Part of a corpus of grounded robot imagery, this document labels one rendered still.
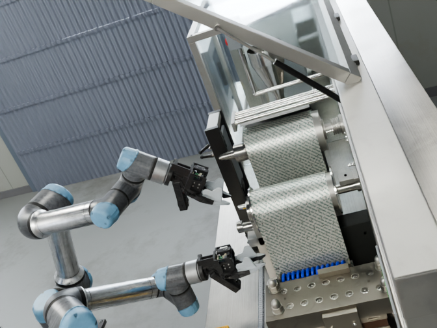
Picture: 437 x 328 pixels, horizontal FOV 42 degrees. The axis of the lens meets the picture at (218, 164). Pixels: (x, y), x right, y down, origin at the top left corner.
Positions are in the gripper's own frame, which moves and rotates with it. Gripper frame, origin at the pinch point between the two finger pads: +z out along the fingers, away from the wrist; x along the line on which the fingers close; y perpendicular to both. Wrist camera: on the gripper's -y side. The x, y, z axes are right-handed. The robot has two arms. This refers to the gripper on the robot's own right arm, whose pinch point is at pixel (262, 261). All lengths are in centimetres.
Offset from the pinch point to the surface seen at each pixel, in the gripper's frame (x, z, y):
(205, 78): 102, -18, 30
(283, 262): -0.6, 6.4, -1.7
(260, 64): 71, 11, 39
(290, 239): -0.6, 11.0, 6.3
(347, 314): -22.3, 22.9, -7.5
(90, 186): 316, -209, -109
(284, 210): -0.5, 12.3, 17.2
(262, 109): 33, 11, 36
